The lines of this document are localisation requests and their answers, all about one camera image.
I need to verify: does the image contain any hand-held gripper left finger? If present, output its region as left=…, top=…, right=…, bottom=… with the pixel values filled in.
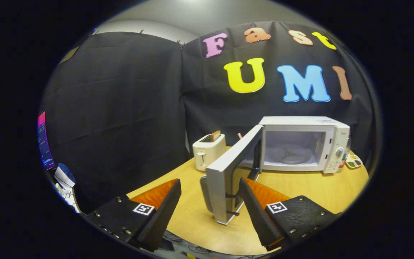
left=85, top=179, right=182, bottom=252

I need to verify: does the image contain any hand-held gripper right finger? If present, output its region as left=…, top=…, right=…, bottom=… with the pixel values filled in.
left=238, top=177, right=340, bottom=251

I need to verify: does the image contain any white microwave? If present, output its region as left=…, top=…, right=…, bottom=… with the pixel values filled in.
left=200, top=116, right=350, bottom=226

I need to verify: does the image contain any cream toaster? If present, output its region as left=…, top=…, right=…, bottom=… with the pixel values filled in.
left=192, top=133, right=226, bottom=171

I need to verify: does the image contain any clear plastic bottle red label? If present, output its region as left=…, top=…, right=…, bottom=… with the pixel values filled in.
left=340, top=135, right=351, bottom=168

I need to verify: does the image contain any white divided dish of beans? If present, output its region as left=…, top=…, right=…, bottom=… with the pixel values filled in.
left=345, top=154, right=363, bottom=169

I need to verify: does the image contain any computer monitor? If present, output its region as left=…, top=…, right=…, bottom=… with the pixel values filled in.
left=37, top=111, right=56, bottom=170

